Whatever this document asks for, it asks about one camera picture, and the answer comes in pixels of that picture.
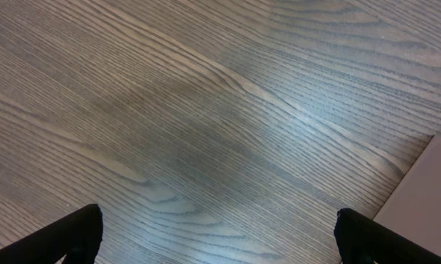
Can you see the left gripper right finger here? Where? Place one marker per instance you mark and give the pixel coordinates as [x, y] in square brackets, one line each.
[361, 240]

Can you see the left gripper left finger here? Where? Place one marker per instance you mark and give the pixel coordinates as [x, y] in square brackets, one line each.
[75, 238]

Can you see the open cardboard box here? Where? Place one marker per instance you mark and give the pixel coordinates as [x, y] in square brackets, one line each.
[413, 210]

